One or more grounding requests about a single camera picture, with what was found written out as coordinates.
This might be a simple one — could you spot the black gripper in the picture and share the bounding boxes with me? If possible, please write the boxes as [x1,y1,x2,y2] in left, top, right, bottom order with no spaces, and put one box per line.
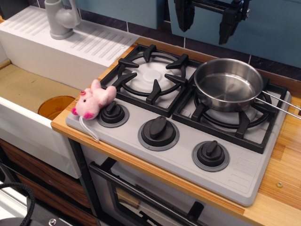
[174,0,250,45]

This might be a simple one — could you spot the stainless steel pan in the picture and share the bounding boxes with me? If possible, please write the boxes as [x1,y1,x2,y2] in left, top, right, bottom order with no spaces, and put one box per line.
[193,58,300,120]

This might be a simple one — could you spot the pink stuffed pig toy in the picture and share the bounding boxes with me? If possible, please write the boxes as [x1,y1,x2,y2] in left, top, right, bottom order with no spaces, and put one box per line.
[71,79,117,142]

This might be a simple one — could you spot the grey toy stove top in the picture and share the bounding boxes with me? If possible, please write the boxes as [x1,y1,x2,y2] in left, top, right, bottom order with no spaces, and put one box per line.
[65,43,292,207]

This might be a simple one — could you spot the black middle stove knob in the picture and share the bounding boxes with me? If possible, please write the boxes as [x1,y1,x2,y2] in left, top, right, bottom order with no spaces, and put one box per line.
[138,116,180,152]

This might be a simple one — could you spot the black stove knob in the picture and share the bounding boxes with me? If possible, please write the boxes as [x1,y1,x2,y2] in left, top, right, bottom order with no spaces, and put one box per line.
[97,101,129,128]
[138,116,180,152]
[192,140,230,172]

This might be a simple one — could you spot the black left stove knob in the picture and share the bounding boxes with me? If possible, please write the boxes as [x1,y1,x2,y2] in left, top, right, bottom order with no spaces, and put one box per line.
[97,101,129,128]

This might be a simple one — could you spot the black right stove knob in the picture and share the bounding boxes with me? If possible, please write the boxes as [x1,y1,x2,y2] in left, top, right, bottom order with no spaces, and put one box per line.
[192,140,230,172]

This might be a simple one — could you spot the black left burner grate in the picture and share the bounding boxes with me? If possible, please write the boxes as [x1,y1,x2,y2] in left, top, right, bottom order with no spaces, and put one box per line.
[100,44,201,117]

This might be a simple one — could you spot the black burner grate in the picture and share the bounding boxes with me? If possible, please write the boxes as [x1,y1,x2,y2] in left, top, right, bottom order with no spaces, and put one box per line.
[100,44,201,117]
[172,66,291,153]

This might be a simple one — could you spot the black right burner grate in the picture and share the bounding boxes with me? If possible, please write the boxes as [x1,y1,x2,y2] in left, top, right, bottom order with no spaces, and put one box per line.
[172,66,291,153]

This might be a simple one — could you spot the grey toy faucet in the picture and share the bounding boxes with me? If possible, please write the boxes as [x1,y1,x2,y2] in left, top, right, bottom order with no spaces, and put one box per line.
[45,0,81,40]

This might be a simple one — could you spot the white toy sink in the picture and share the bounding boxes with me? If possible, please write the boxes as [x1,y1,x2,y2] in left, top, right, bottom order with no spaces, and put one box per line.
[0,6,138,178]

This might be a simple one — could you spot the wooden drawer fronts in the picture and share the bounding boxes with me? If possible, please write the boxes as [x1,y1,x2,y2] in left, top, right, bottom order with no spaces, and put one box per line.
[0,140,99,226]

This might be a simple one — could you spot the oven door with handle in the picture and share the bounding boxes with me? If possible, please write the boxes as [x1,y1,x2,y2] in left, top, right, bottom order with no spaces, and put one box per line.
[88,157,212,226]

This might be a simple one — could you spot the black braided cable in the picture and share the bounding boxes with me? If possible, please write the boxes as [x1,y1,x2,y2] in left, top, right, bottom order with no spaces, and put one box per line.
[0,182,36,226]

